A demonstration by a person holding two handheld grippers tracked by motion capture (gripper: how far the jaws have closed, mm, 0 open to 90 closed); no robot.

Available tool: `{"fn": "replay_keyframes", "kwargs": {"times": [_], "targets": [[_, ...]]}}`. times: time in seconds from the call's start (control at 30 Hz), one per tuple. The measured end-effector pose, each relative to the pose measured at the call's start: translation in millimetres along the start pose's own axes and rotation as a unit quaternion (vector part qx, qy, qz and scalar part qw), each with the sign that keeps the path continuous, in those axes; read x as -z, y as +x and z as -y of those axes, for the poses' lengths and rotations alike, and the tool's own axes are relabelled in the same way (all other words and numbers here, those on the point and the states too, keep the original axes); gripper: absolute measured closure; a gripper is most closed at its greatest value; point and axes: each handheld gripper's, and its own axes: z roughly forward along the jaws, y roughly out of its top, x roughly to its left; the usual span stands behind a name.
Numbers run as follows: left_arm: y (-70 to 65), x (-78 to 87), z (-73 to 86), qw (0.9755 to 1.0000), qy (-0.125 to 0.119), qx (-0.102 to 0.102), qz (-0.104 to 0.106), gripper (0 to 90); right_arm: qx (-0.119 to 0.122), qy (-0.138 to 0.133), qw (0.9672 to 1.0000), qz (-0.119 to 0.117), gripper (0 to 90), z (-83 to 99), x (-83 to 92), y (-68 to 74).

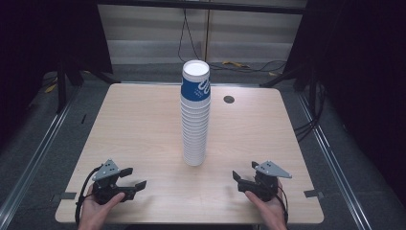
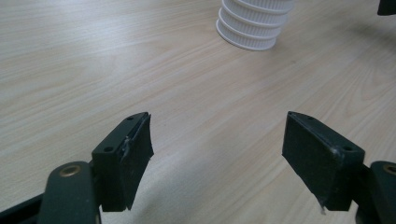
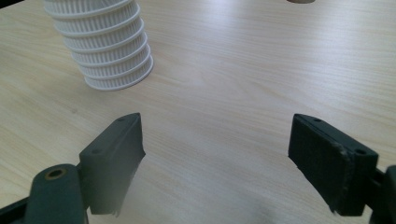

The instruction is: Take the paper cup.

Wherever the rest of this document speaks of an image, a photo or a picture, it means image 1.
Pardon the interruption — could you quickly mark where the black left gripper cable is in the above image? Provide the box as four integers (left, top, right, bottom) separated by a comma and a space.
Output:
74, 165, 102, 226

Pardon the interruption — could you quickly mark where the person's left hand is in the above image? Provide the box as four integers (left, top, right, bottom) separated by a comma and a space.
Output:
80, 186, 126, 226

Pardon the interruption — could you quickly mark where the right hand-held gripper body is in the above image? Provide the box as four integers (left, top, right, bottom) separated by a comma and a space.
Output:
237, 160, 293, 202

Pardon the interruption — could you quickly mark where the person's right hand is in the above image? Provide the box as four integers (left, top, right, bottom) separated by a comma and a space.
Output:
244, 179, 287, 225

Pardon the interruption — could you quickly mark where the black hanging cable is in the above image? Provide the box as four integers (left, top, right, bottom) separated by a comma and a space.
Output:
177, 8, 206, 64

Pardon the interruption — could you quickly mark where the black floor cable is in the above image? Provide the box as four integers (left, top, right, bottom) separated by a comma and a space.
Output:
208, 59, 288, 75

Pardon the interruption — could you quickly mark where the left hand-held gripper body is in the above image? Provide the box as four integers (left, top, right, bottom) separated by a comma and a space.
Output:
92, 158, 136, 206

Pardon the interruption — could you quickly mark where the black metal stand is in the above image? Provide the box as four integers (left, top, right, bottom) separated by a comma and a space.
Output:
259, 65, 320, 113
56, 58, 122, 115

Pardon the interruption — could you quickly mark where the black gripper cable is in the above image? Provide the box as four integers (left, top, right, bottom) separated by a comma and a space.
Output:
74, 165, 102, 226
277, 186, 290, 225

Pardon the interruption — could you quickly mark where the stack of white paper cups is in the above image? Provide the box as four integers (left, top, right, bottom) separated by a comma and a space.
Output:
180, 95, 212, 168

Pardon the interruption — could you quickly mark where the black horizontal bar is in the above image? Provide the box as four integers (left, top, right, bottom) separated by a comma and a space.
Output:
95, 0, 308, 15

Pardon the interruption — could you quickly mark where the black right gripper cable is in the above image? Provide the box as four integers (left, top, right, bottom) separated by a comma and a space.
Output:
277, 186, 290, 225

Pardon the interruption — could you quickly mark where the black cable bundle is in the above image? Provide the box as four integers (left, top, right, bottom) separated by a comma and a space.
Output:
292, 80, 327, 143

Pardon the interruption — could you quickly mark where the black curtain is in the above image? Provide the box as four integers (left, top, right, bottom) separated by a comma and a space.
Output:
283, 0, 406, 205

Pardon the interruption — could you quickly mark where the metal floor rail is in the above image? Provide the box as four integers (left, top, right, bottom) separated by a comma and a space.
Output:
296, 91, 372, 230
0, 85, 82, 222

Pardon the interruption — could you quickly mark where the blue label paper cup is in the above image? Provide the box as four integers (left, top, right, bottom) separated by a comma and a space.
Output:
180, 59, 212, 103

